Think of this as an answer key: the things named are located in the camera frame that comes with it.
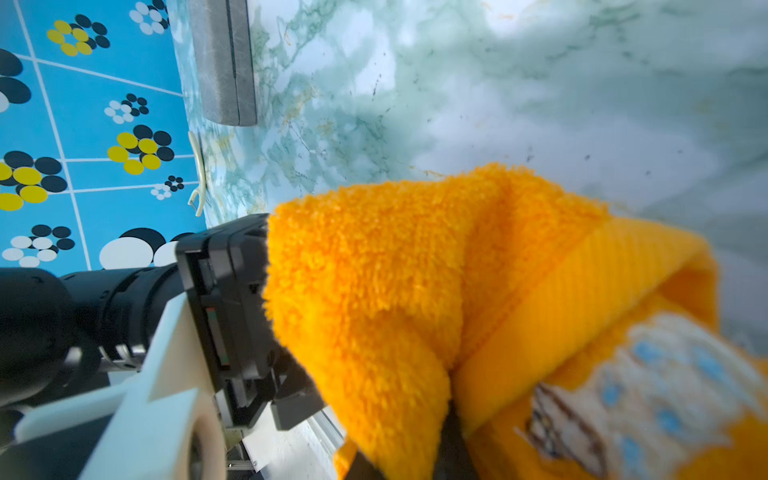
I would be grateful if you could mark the orange towel cloth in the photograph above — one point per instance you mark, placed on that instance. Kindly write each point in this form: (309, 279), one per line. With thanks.
(573, 343)

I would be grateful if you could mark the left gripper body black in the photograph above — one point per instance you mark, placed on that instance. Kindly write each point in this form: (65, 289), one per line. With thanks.
(224, 271)

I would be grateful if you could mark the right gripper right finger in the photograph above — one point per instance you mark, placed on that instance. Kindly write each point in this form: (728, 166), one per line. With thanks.
(453, 460)

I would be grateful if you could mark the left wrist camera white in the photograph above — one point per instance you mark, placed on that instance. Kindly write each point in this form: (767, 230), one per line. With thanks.
(156, 419)

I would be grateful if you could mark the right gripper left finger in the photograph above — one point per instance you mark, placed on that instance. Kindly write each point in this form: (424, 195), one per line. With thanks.
(362, 469)

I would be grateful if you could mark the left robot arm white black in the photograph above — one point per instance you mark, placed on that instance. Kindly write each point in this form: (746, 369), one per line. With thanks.
(57, 333)

